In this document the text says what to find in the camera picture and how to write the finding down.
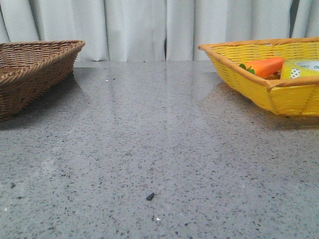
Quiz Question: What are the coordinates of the yellow packing tape roll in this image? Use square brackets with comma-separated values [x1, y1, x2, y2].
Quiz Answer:
[280, 59, 319, 80]

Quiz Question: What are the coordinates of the small black debris piece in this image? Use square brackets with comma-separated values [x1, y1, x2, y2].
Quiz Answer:
[146, 192, 155, 201]

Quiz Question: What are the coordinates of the white curtain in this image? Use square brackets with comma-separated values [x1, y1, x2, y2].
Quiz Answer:
[0, 0, 319, 62]

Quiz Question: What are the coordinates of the orange toy carrot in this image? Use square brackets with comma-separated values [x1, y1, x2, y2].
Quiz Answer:
[239, 57, 285, 78]

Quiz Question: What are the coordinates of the brown wicker basket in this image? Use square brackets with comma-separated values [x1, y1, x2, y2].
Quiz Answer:
[0, 40, 85, 121]

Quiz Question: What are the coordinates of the yellow woven basket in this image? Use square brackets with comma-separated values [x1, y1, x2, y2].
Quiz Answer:
[198, 37, 319, 116]

